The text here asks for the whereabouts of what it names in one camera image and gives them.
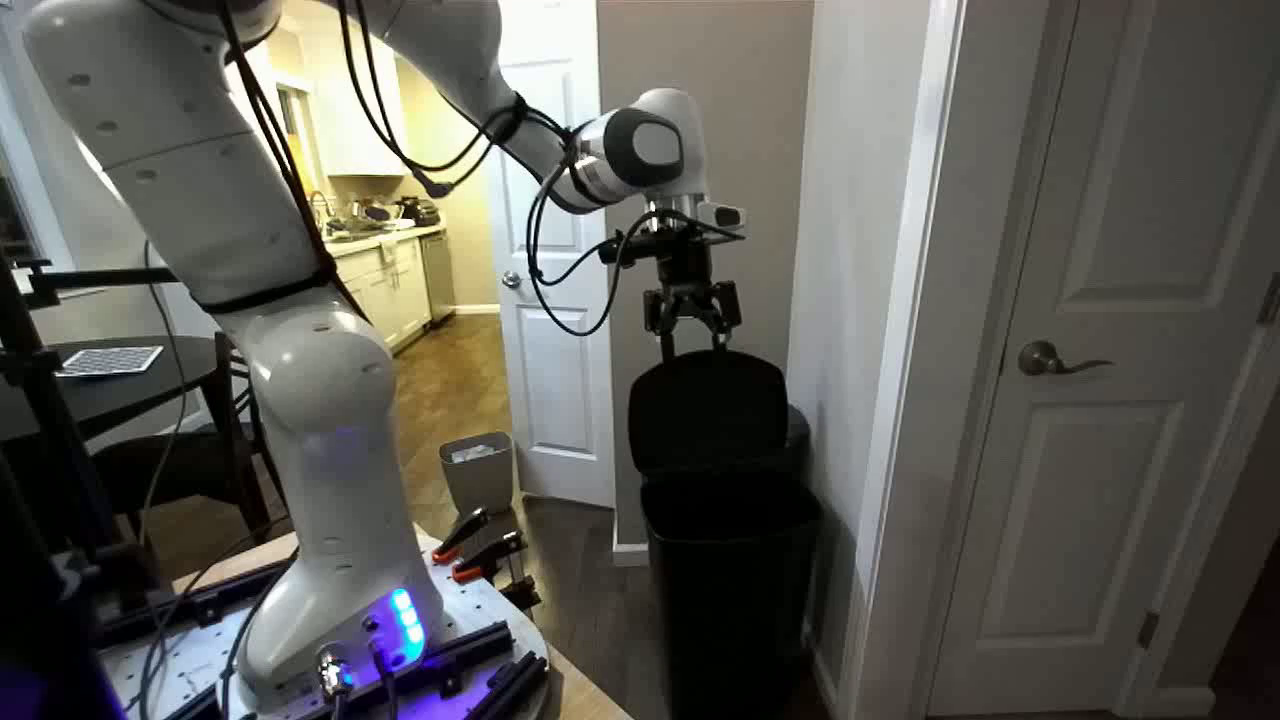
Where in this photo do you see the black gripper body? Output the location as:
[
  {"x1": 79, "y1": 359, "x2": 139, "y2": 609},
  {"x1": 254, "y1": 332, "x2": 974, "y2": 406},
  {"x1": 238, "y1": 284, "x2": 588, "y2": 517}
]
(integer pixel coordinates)
[{"x1": 650, "y1": 220, "x2": 724, "y2": 311}]

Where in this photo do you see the black bin lid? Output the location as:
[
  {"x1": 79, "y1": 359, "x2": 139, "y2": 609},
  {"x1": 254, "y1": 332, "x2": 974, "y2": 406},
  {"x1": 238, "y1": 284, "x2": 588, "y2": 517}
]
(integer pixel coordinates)
[{"x1": 622, "y1": 342, "x2": 791, "y2": 483}]

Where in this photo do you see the black trash bin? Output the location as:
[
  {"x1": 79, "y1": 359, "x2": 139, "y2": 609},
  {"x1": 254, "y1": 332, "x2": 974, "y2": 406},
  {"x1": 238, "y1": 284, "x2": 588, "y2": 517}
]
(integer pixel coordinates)
[{"x1": 637, "y1": 404, "x2": 829, "y2": 720}]

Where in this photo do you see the white panel door round knob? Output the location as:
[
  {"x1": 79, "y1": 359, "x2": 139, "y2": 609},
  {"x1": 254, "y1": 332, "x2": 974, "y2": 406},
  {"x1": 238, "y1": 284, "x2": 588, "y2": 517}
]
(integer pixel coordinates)
[{"x1": 484, "y1": 0, "x2": 621, "y2": 511}]

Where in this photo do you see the small grey waste basket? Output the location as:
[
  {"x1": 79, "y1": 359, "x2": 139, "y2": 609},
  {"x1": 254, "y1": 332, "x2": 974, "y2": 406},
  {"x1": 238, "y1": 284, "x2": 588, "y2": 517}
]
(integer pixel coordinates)
[{"x1": 435, "y1": 428, "x2": 520, "y2": 521}]

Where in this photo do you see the white kitchen base cabinet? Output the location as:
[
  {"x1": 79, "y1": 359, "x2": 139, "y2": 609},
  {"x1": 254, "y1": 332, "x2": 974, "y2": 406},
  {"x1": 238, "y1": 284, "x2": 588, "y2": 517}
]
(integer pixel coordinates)
[{"x1": 325, "y1": 220, "x2": 451, "y2": 357}]

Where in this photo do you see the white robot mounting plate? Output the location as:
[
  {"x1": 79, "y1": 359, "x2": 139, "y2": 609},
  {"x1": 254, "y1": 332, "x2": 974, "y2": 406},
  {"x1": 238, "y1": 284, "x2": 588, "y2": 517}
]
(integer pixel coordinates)
[{"x1": 92, "y1": 555, "x2": 550, "y2": 720}]

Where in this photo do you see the dark round table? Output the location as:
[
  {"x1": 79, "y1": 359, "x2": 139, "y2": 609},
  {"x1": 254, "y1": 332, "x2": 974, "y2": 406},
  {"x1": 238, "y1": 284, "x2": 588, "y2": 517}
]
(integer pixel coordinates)
[{"x1": 0, "y1": 329, "x2": 277, "y2": 545}]

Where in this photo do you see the paper sheet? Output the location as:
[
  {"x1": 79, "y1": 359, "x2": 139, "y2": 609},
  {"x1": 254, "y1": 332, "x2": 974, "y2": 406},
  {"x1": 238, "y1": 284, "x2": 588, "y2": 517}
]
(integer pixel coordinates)
[{"x1": 55, "y1": 339, "x2": 166, "y2": 382}]

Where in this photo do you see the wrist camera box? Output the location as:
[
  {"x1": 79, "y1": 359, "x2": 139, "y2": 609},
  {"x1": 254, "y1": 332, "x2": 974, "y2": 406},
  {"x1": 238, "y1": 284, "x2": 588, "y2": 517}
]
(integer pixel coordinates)
[{"x1": 688, "y1": 197, "x2": 747, "y2": 233}]

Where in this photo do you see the red handled clamp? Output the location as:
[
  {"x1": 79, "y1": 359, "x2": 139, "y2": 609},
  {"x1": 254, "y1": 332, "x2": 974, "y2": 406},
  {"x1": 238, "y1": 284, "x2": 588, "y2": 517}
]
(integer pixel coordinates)
[
  {"x1": 429, "y1": 505, "x2": 494, "y2": 567},
  {"x1": 447, "y1": 526, "x2": 533, "y2": 588}
]

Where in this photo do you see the metal lever door handle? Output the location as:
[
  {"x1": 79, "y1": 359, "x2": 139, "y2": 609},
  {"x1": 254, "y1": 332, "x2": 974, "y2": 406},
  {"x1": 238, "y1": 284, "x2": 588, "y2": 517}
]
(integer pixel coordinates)
[{"x1": 1014, "y1": 336, "x2": 1117, "y2": 380}]

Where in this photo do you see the black aluminium rail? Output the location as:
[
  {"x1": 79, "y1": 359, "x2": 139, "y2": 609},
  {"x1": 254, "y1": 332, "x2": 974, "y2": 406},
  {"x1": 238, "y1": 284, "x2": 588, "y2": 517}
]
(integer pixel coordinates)
[
  {"x1": 455, "y1": 646, "x2": 555, "y2": 720},
  {"x1": 348, "y1": 617, "x2": 520, "y2": 709}
]

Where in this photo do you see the white panel door lever handle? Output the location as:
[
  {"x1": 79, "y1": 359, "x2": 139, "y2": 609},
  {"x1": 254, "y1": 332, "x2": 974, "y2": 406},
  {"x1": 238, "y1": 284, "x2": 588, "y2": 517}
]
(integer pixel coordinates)
[{"x1": 922, "y1": 0, "x2": 1280, "y2": 720}]

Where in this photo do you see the black camera stand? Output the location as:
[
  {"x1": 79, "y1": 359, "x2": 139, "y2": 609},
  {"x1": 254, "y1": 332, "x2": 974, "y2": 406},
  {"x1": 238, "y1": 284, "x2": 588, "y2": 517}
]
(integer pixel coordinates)
[{"x1": 0, "y1": 253, "x2": 182, "y2": 577}]

